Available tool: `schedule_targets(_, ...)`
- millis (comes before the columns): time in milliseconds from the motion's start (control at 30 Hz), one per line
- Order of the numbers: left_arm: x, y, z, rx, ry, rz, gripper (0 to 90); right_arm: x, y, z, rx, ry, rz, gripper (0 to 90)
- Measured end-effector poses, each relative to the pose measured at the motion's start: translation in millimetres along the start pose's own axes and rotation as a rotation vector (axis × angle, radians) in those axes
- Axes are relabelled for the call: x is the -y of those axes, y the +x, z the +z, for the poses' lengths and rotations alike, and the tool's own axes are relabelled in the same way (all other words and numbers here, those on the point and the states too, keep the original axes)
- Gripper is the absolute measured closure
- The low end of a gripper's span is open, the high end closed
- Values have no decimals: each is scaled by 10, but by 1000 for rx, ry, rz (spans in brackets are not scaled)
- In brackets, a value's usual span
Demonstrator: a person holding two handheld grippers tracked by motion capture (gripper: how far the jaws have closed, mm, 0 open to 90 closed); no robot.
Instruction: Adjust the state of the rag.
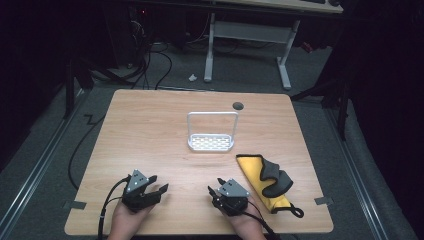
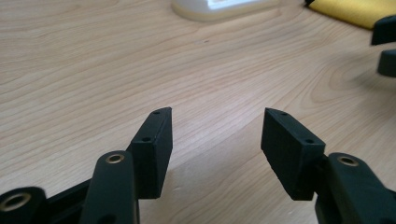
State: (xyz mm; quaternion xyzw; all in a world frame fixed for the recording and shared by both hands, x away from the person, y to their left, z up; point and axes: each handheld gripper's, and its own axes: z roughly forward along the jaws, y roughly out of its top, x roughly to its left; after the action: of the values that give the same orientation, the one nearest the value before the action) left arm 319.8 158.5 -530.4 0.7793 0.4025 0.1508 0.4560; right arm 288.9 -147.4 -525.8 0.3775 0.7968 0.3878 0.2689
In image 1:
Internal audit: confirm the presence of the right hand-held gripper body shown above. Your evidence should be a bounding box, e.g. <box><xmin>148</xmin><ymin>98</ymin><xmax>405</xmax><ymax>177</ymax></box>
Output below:
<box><xmin>211</xmin><ymin>178</ymin><xmax>251</xmax><ymax>216</ymax></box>

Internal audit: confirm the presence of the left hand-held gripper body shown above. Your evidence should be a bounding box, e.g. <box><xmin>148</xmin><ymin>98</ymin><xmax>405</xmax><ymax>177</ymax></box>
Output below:
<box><xmin>121</xmin><ymin>169</ymin><xmax>163</xmax><ymax>213</ymax></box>

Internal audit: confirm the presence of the yellow and grey towel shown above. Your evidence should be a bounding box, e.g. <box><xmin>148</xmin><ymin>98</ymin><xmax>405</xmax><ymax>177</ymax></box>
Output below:
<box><xmin>235</xmin><ymin>153</ymin><xmax>305</xmax><ymax>219</ymax></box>

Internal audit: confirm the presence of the person's left hand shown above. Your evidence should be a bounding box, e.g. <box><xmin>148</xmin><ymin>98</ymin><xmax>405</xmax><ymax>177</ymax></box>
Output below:
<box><xmin>109</xmin><ymin>199</ymin><xmax>156</xmax><ymax>240</ymax></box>

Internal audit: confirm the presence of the person's right hand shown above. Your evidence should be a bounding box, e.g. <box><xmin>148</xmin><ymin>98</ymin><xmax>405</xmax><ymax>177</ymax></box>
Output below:
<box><xmin>225</xmin><ymin>199</ymin><xmax>268</xmax><ymax>240</ymax></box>

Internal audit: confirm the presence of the white metal rack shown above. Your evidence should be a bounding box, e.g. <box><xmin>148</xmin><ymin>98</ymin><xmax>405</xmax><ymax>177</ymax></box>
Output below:
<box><xmin>186</xmin><ymin>110</ymin><xmax>240</xmax><ymax>153</ymax></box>

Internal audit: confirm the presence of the black metal stand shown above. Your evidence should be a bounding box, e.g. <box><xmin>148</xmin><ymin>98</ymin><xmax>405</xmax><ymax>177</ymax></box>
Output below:
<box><xmin>290</xmin><ymin>78</ymin><xmax>352</xmax><ymax>142</ymax></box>
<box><xmin>62</xmin><ymin>59</ymin><xmax>96</xmax><ymax>120</ymax></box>

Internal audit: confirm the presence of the white-legged desk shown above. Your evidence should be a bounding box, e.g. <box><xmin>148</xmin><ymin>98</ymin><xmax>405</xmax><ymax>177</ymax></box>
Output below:
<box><xmin>203</xmin><ymin>0</ymin><xmax>344</xmax><ymax>91</ymax></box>

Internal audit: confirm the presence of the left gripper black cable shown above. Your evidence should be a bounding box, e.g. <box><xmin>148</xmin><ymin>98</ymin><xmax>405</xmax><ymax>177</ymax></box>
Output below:
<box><xmin>96</xmin><ymin>175</ymin><xmax>132</xmax><ymax>240</ymax></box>

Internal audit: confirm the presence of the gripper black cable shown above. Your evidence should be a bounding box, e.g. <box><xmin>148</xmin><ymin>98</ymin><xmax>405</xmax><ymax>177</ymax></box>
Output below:
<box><xmin>96</xmin><ymin>175</ymin><xmax>132</xmax><ymax>240</ymax></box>
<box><xmin>239</xmin><ymin>199</ymin><xmax>280</xmax><ymax>240</ymax></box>

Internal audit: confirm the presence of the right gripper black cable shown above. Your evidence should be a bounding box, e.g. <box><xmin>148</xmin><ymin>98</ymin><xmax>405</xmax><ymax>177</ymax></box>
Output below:
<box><xmin>239</xmin><ymin>199</ymin><xmax>280</xmax><ymax>240</ymax></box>

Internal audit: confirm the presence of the black floor cable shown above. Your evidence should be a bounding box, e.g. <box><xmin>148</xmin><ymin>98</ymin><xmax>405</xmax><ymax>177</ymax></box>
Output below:
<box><xmin>67</xmin><ymin>113</ymin><xmax>106</xmax><ymax>192</ymax></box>

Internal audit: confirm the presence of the aluminium floor rail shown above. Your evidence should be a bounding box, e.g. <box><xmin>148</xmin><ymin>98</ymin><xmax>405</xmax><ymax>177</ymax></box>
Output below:
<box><xmin>323</xmin><ymin>107</ymin><xmax>390</xmax><ymax>240</ymax></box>
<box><xmin>0</xmin><ymin>89</ymin><xmax>86</xmax><ymax>236</ymax></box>

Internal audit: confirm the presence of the bundle of black cables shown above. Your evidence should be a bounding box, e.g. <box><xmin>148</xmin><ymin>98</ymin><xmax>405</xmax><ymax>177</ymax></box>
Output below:
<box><xmin>126</xmin><ymin>19</ymin><xmax>174</xmax><ymax>91</ymax></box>

